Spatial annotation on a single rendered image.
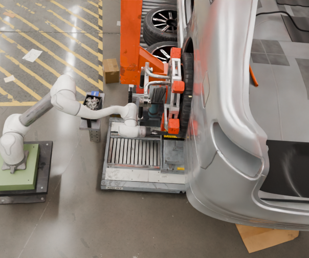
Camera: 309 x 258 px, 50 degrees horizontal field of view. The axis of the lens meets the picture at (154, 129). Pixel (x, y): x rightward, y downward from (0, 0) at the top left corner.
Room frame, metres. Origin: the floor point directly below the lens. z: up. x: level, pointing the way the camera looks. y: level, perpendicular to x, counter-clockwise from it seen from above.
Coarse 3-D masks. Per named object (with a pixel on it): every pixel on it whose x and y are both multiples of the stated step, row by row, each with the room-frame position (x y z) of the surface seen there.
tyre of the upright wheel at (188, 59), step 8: (184, 56) 1.94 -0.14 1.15; (192, 56) 1.94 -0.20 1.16; (184, 64) 1.86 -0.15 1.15; (192, 64) 1.84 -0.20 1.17; (184, 72) 1.79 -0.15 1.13; (192, 72) 1.77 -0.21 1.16; (184, 80) 1.73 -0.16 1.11; (192, 80) 1.71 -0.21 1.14; (184, 88) 1.67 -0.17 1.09; (192, 88) 1.66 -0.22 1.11; (184, 96) 1.62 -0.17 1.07; (184, 104) 1.58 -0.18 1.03; (184, 112) 1.55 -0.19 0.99; (184, 120) 1.53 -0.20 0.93; (184, 128) 1.52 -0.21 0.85; (176, 136) 1.58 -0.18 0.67; (184, 136) 1.56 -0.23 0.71
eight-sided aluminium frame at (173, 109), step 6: (174, 60) 1.92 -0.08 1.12; (180, 60) 1.93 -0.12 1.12; (168, 66) 2.07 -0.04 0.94; (174, 66) 1.86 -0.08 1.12; (180, 66) 1.87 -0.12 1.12; (168, 72) 2.06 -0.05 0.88; (174, 72) 1.79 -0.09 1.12; (180, 72) 1.80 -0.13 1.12; (174, 78) 1.73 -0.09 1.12; (180, 78) 1.74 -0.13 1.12; (168, 108) 1.92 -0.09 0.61; (174, 108) 1.58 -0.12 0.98; (174, 114) 1.61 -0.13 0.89
